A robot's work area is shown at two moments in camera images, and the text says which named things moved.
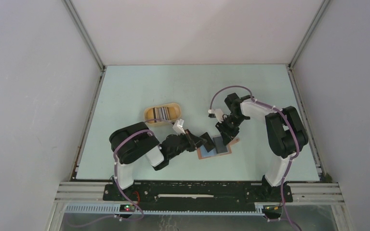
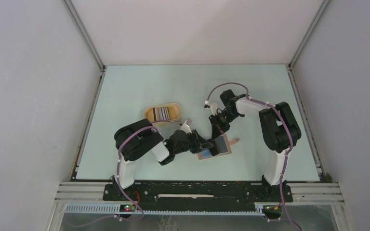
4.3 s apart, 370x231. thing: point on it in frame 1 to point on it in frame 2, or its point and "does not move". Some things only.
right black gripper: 227,135 to 217,128
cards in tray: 161,113 does not move
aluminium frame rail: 323,192 does not move
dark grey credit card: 219,145 does not move
